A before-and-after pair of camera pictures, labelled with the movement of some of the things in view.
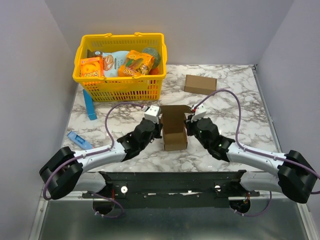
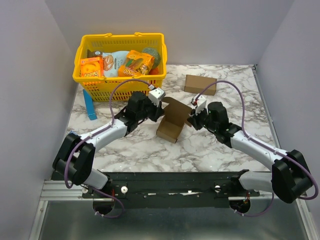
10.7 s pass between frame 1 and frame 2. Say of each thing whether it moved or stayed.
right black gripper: moved
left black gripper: moved
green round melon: stayed
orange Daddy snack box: stayed
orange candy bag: stayed
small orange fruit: stayed
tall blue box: stayed
